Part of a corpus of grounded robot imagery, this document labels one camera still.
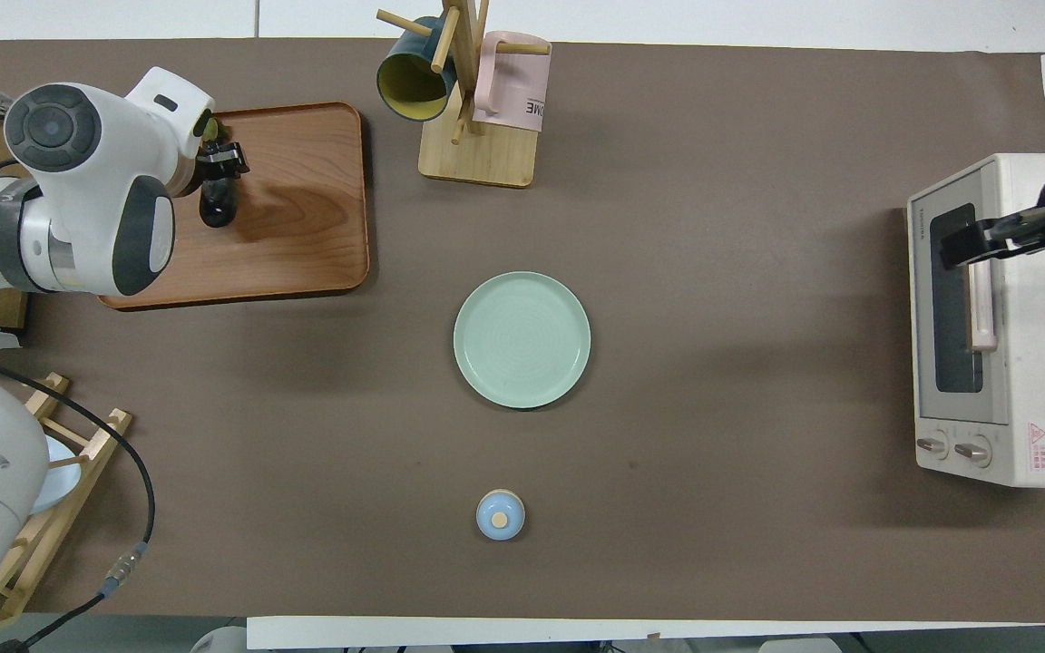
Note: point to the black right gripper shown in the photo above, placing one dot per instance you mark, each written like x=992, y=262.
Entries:
x=1044, y=222

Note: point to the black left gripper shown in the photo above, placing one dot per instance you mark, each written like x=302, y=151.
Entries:
x=212, y=156

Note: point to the dark purple eggplant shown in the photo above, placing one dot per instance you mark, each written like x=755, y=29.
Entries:
x=219, y=204

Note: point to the white toaster oven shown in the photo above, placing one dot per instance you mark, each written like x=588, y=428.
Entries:
x=1030, y=381

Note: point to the pale green plate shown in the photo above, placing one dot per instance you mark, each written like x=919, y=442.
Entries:
x=522, y=340

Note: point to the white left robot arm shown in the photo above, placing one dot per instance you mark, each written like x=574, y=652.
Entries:
x=78, y=181

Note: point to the silver oven knob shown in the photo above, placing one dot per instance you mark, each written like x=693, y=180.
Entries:
x=973, y=452
x=931, y=445

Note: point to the wooden serving tray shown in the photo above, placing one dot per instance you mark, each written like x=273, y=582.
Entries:
x=305, y=218

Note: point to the dark green mug yellow inside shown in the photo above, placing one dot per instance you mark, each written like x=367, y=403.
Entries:
x=409, y=86

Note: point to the red warning sticker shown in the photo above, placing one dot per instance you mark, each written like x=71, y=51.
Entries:
x=1038, y=446

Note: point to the wooden mug tree stand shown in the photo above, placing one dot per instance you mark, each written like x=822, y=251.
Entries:
x=486, y=159

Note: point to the brown table mat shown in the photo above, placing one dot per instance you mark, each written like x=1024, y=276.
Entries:
x=713, y=363

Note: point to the pink mug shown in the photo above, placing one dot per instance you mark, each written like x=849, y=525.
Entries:
x=509, y=91

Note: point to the light blue plate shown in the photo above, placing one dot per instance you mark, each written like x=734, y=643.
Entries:
x=60, y=476

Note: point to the wooden dish rack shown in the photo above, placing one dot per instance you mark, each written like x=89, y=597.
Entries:
x=51, y=535

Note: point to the small blue jar wooden knob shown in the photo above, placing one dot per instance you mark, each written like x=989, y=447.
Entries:
x=500, y=516

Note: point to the white rounded object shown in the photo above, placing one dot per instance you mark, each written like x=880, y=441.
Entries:
x=219, y=641
x=799, y=646

